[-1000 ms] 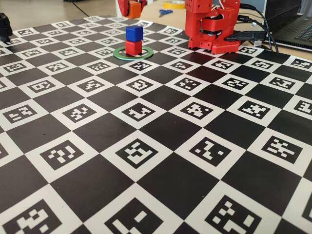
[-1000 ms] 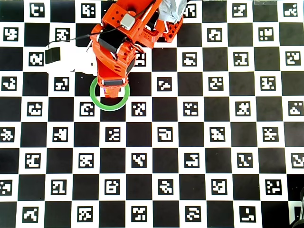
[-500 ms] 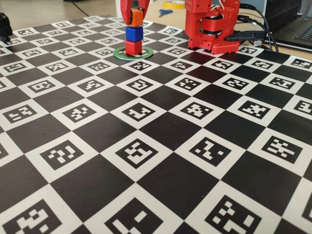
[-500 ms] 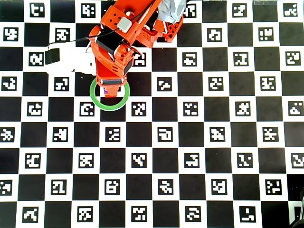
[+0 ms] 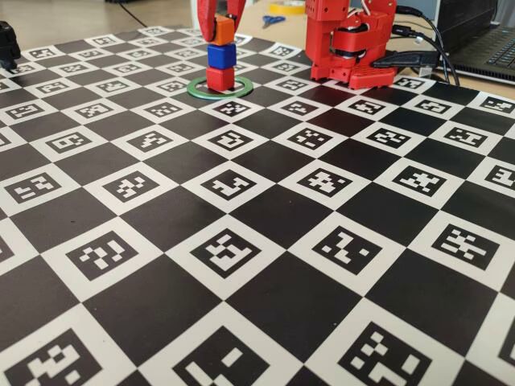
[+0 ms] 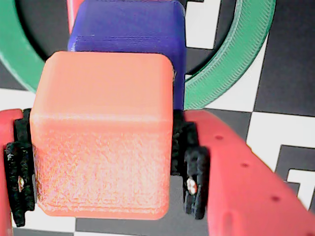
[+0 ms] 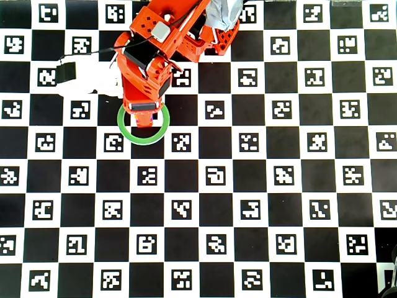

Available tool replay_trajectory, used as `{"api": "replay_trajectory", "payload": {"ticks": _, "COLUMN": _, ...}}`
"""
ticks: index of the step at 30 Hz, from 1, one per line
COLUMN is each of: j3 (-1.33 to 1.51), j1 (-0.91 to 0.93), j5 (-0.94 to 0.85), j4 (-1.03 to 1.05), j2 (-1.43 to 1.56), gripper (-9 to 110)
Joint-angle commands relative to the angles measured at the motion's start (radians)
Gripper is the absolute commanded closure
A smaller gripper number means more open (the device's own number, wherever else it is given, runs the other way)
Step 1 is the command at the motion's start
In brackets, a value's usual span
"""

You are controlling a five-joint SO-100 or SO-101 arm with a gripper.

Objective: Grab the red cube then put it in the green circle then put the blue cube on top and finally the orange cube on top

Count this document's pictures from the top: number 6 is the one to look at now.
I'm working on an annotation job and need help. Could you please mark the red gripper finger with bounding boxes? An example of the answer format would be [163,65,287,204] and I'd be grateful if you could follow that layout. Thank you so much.
[0,108,37,236]
[172,109,315,236]

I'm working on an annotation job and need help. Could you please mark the orange cube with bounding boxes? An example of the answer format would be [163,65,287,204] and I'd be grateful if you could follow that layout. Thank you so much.
[29,51,176,220]

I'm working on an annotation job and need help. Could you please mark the red cube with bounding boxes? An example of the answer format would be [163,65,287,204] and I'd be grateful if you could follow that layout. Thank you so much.
[66,0,86,35]

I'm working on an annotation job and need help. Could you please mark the blue cube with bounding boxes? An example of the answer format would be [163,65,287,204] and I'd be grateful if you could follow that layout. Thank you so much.
[67,0,187,111]

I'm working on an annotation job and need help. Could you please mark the checkerboard marker mat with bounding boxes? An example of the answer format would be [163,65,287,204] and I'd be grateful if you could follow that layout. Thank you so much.
[0,0,315,236]

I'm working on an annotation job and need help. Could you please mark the green flat ring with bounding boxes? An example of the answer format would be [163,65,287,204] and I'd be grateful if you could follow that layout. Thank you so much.
[0,0,276,110]

